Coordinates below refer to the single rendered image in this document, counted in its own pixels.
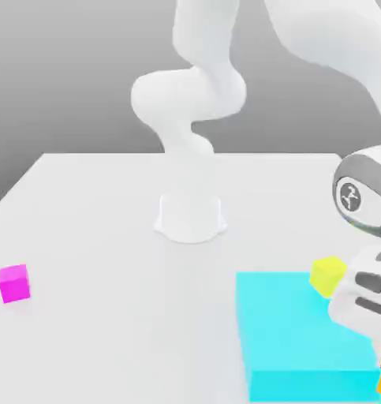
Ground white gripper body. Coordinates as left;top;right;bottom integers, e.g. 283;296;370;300
327;290;381;350

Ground small yellow cube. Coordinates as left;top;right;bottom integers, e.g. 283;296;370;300
309;256;349;300

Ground small magenta cube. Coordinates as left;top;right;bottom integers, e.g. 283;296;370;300
0;264;32;305

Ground large cyan box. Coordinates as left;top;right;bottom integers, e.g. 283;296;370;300
235;271;381;404

